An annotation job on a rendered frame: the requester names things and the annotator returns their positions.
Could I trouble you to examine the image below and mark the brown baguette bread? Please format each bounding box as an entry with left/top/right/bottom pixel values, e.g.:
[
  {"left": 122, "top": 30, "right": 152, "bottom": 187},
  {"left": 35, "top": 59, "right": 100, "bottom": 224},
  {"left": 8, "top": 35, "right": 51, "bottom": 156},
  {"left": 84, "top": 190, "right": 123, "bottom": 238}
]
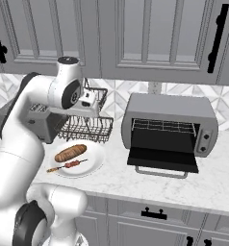
[{"left": 54, "top": 143, "right": 89, "bottom": 163}]

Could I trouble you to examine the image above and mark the grey toaster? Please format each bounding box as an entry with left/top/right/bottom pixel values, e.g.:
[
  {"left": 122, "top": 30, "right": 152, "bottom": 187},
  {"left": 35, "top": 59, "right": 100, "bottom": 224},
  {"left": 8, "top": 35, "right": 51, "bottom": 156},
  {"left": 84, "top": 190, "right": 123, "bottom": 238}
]
[{"left": 0, "top": 99, "right": 69, "bottom": 145}]

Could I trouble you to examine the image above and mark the black toaster oven door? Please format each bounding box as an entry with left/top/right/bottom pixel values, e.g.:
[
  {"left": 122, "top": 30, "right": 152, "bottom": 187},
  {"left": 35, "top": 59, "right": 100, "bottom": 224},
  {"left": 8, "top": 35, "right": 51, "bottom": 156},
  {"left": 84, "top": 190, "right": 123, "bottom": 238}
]
[{"left": 126, "top": 146, "right": 200, "bottom": 175}]

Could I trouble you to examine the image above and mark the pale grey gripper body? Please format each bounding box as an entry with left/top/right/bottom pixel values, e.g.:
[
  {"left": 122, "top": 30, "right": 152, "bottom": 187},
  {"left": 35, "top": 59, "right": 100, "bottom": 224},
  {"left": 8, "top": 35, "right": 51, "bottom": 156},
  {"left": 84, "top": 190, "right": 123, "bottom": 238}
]
[{"left": 49, "top": 105, "right": 101, "bottom": 119}]

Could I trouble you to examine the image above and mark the grey toaster oven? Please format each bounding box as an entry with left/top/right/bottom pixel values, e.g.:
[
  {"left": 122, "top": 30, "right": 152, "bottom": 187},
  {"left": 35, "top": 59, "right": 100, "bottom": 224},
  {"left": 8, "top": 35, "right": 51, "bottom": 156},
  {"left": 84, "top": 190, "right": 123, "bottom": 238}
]
[{"left": 120, "top": 92, "right": 219, "bottom": 180}]

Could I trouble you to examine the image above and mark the black drawer handle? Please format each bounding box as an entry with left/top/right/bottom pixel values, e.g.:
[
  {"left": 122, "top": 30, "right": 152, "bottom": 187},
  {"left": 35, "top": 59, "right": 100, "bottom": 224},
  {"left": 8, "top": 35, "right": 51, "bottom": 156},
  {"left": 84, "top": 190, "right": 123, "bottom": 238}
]
[{"left": 140, "top": 207, "right": 168, "bottom": 221}]

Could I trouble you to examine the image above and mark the grey drawer front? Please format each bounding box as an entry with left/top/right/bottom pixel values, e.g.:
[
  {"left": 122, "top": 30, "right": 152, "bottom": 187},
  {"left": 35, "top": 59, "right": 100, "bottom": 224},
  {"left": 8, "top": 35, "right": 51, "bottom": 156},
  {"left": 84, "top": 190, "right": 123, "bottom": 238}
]
[
  {"left": 212, "top": 213, "right": 229, "bottom": 235},
  {"left": 106, "top": 198, "right": 191, "bottom": 226},
  {"left": 84, "top": 194, "right": 109, "bottom": 216}
]

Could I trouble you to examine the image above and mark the kebab skewer with meat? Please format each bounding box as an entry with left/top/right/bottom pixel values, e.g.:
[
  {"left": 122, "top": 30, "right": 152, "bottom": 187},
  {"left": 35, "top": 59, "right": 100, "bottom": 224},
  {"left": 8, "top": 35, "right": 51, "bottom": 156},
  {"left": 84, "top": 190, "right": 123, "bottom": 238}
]
[{"left": 45, "top": 158, "right": 89, "bottom": 174}]

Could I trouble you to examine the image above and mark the dark wire dish rack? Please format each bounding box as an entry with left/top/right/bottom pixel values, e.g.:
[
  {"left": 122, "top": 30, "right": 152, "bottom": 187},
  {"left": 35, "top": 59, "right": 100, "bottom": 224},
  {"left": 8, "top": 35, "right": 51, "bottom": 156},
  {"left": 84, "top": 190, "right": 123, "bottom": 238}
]
[{"left": 56, "top": 77, "right": 115, "bottom": 143}]

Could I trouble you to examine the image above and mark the grey oven door handle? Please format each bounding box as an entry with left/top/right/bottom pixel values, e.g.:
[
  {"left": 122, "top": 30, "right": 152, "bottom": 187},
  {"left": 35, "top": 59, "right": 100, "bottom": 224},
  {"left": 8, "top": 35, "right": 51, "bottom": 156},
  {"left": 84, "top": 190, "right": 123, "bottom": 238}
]
[{"left": 134, "top": 164, "right": 189, "bottom": 180}]

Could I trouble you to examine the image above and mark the white round plate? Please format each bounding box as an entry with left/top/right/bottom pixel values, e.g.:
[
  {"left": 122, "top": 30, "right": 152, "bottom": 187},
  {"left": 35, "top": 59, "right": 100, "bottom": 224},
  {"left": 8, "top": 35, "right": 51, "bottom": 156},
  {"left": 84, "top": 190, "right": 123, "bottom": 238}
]
[{"left": 47, "top": 140, "right": 107, "bottom": 179}]

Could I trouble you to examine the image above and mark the grey base cupboard door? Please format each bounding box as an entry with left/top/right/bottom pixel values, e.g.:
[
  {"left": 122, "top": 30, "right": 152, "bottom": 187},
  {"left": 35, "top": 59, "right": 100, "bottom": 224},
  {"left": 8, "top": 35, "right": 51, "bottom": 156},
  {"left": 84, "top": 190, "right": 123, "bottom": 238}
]
[
  {"left": 107, "top": 213, "right": 199, "bottom": 246},
  {"left": 196, "top": 229, "right": 229, "bottom": 246},
  {"left": 75, "top": 211, "right": 109, "bottom": 246}
]

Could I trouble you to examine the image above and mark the grey wall socket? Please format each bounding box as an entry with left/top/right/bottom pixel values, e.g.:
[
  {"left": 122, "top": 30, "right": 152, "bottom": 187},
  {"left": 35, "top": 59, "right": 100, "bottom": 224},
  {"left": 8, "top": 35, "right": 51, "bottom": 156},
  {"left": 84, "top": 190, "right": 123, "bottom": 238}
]
[{"left": 147, "top": 81, "right": 163, "bottom": 95}]

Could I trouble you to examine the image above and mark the toaster oven wire rack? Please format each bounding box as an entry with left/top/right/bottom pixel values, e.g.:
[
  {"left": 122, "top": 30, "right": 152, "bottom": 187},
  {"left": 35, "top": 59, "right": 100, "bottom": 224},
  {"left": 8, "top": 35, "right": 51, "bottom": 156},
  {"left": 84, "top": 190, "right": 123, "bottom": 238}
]
[{"left": 131, "top": 117, "right": 198, "bottom": 137}]

